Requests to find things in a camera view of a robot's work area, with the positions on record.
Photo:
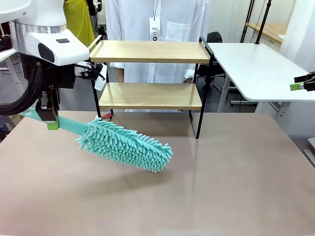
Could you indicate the person's right hand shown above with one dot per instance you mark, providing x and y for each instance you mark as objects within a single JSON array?
[{"x": 119, "y": 75}]

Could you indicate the white side table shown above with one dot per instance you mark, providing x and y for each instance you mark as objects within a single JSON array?
[{"x": 258, "y": 66}]

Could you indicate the person in yellow apron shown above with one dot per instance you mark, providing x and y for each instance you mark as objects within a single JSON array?
[{"x": 78, "y": 22}]

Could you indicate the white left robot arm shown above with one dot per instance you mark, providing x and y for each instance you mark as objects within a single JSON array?
[{"x": 44, "y": 14}]

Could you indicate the person's left hand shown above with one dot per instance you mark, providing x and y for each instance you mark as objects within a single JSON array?
[{"x": 190, "y": 79}]

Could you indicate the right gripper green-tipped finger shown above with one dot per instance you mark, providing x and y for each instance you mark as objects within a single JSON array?
[
  {"x": 297, "y": 86},
  {"x": 308, "y": 78}
]

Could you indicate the black bag on desk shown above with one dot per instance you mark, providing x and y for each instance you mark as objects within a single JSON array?
[{"x": 4, "y": 43}]

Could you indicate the grey metal mount plate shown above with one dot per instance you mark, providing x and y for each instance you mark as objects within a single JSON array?
[{"x": 309, "y": 153}]

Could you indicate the white desk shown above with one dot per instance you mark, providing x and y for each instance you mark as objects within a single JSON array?
[{"x": 8, "y": 55}]

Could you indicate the black tripod legs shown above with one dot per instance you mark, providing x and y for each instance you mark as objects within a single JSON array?
[{"x": 247, "y": 19}]

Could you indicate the black office chair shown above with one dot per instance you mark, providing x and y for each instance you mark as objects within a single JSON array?
[{"x": 214, "y": 38}]

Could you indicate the wood and black metal shelf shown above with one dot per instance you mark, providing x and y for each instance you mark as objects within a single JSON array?
[{"x": 147, "y": 52}]

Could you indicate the person in white coat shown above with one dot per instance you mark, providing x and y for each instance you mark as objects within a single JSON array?
[{"x": 177, "y": 24}]

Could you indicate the white JKC name badge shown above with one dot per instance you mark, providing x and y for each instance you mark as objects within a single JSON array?
[{"x": 154, "y": 29}]

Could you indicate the red paper scrap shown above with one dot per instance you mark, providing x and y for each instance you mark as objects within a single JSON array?
[{"x": 105, "y": 116}]

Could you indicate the teal chenille duster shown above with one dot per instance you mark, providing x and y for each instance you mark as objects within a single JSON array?
[{"x": 128, "y": 150}]

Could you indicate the wooden background table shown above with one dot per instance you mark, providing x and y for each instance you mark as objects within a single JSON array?
[{"x": 270, "y": 30}]

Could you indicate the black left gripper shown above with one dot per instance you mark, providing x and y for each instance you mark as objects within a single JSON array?
[{"x": 61, "y": 76}]

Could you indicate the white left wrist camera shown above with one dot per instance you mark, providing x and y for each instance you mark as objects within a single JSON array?
[{"x": 100, "y": 82}]

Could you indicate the black stand pole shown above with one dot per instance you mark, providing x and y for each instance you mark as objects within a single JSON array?
[{"x": 263, "y": 22}]

